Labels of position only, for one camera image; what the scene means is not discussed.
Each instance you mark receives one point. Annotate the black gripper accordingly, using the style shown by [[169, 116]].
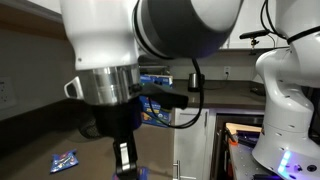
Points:
[[116, 120]]

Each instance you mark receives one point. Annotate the blue sachet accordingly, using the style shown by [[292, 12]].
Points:
[[144, 172], [64, 161]]

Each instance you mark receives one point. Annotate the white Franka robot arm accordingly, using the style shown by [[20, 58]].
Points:
[[110, 36]]

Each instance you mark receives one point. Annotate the blue snack box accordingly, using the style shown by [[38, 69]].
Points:
[[156, 116]]

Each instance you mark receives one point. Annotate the black under-counter appliance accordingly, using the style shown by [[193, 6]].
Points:
[[221, 146]]

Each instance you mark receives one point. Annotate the small black counter item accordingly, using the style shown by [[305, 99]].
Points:
[[258, 91]]

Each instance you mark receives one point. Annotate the white lower cabinet door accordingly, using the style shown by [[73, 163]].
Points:
[[190, 143]]

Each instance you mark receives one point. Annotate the steel electric kettle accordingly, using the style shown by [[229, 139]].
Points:
[[193, 82]]

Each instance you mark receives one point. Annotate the wooden board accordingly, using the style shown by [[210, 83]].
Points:
[[243, 128]]

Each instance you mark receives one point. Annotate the perforated robot mounting table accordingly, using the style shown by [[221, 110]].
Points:
[[246, 163]]

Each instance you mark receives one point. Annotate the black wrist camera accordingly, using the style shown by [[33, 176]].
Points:
[[163, 95]]

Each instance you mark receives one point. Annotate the white wall outlet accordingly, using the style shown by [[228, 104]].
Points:
[[6, 93], [227, 70]]

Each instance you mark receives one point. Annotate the black camera on stand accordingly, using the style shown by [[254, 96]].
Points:
[[255, 34]]

